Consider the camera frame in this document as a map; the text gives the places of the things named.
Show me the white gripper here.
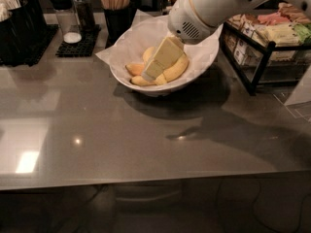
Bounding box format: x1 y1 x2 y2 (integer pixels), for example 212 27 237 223
141 0 218 82

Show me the curved yellow banana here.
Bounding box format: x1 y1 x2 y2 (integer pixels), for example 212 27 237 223
143 47 166 85

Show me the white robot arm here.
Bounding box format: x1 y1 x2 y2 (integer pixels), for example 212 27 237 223
167 0 311 45

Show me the long lower yellow banana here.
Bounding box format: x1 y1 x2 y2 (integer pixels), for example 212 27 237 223
130 54 190 86

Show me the white bowl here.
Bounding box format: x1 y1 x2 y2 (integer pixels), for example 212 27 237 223
109 14 221 98

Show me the back orange yellow banana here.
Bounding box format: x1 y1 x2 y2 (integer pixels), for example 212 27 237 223
125 63 144 76

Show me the white paper liner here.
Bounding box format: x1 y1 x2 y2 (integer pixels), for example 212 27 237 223
94 9 224 90

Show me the black cup of stirrers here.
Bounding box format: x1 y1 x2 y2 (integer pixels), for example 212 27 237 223
100 0 131 42

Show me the small black rubber mat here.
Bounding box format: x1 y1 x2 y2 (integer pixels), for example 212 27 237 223
55 24 101 57

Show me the large black rubber mat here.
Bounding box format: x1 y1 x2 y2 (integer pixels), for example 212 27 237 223
0 24 58 67

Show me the black condiment caddy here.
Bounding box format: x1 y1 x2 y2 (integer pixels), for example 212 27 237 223
0 0 47 65

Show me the black wire condiment rack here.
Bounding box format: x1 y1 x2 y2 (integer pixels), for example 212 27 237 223
218 16 311 95

